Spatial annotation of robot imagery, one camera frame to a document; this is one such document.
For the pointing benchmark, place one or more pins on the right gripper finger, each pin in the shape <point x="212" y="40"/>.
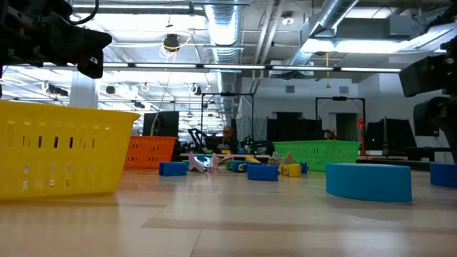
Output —
<point x="416" y="80"/>

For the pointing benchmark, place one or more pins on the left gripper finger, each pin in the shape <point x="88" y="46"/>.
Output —
<point x="71" y="35"/>
<point x="91" y="66"/>

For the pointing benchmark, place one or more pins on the blue tape roll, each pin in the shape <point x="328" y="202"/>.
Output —
<point x="367" y="182"/>
<point x="444" y="175"/>

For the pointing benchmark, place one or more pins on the lilac staple remover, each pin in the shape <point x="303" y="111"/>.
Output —
<point x="194" y="162"/>

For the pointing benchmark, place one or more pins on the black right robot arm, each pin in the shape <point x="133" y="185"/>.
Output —
<point x="448" y="121"/>

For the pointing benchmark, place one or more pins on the white column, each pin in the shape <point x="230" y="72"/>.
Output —
<point x="84" y="93"/>

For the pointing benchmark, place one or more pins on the black panel screens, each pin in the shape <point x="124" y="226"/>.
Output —
<point x="392" y="135"/>

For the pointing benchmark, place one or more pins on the red stand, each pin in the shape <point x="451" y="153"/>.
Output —
<point x="361" y="128"/>

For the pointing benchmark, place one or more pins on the large black monitor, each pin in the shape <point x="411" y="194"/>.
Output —
<point x="160" y="125"/>

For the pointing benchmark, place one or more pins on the yellow plastic basket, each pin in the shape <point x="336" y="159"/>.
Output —
<point x="71" y="160"/>

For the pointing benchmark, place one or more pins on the orange plastic basket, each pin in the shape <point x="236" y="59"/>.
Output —
<point x="150" y="151"/>

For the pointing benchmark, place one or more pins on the green plastic basket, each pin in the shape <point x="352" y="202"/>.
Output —
<point x="321" y="153"/>

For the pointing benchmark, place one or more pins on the black partition screens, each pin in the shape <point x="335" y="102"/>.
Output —
<point x="292" y="130"/>

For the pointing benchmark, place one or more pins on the person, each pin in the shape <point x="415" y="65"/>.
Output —
<point x="228" y="141"/>

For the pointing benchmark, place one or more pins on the wooden background table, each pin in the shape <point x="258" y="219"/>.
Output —
<point x="264" y="156"/>

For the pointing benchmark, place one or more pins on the black background rig frame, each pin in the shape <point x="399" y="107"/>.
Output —
<point x="339" y="98"/>
<point x="228" y="94"/>

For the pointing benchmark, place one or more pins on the black ceiling camera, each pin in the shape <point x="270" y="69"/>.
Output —
<point x="171" y="42"/>

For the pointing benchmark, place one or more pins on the silver slanted air duct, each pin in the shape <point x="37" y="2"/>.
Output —
<point x="335" y="12"/>

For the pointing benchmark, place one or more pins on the silver round air duct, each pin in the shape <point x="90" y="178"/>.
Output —
<point x="223" y="28"/>

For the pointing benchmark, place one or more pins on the long ceiling light rail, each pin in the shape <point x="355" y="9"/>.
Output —
<point x="232" y="66"/>

